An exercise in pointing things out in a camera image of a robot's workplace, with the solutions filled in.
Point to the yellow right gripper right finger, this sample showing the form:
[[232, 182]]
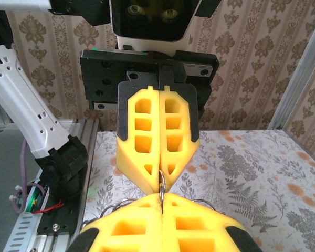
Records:
[[199, 231]]

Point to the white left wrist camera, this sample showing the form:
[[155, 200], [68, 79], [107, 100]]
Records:
[[152, 21]]

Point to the aluminium frame corner post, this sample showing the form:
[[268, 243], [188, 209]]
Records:
[[296, 73]]

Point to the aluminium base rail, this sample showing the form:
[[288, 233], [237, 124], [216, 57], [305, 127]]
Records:
[[86, 136]]

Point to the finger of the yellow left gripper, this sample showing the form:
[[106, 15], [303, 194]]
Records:
[[178, 152], [140, 157]]

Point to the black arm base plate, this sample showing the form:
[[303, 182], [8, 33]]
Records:
[[57, 223]]

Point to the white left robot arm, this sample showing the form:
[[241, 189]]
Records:
[[29, 105]]

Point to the metal keyring bunch with keys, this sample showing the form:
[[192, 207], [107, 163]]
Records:
[[161, 189]]

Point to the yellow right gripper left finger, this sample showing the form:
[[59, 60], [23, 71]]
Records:
[[126, 231]]

